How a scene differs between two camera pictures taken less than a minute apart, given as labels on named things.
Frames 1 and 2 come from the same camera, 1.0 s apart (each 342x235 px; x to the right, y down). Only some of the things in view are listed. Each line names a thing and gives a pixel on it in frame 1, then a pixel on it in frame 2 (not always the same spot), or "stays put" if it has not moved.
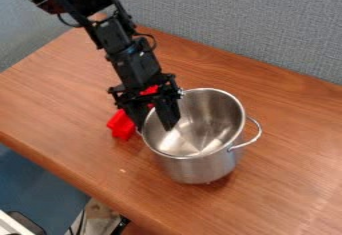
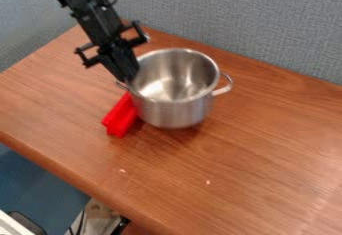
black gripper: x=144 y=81 → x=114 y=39
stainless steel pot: x=198 y=148 → x=172 y=85
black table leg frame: x=119 y=228 stays put
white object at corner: x=9 y=226 stays put
